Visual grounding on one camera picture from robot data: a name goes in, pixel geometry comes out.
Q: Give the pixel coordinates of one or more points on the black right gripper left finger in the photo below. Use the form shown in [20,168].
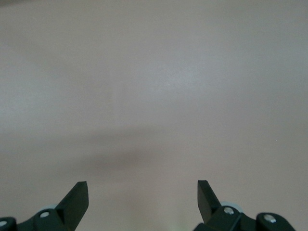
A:
[72,204]

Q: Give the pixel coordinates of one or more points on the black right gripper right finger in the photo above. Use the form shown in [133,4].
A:
[209,207]

